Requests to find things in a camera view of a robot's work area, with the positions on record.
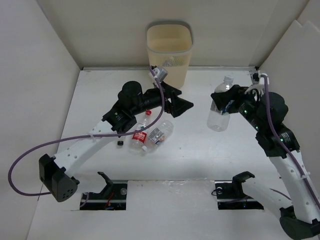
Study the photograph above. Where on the beige plastic waste bin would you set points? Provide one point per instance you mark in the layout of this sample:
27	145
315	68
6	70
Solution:
170	38

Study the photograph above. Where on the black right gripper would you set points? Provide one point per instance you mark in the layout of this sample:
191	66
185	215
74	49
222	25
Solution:
236	93

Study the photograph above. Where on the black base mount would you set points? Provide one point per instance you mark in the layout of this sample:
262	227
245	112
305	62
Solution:
230	196
113	197

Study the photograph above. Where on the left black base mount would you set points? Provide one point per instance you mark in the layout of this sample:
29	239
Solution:
113	197

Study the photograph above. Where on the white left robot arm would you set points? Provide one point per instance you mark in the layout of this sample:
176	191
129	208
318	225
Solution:
57	172

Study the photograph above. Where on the small black cap cola bottle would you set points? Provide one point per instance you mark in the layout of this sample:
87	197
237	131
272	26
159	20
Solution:
120	143

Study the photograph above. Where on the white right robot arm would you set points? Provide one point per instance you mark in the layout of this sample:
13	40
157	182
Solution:
298	214

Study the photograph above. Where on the red label water bottle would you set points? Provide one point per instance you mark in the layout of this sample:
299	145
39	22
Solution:
138	139

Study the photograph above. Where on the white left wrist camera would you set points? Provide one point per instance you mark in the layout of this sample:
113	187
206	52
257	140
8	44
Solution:
158	72

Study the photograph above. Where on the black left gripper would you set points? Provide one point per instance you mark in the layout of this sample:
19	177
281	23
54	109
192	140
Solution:
177	105

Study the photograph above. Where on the clear bottle blue green label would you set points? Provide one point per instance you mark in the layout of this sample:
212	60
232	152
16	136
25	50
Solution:
218	118

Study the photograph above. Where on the blue label water bottle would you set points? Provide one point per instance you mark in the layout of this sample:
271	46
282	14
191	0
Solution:
168	62

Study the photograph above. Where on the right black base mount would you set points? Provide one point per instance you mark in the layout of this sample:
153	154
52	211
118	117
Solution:
230	196

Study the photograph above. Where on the clear bottle silver label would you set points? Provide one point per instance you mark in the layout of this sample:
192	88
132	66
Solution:
158	136

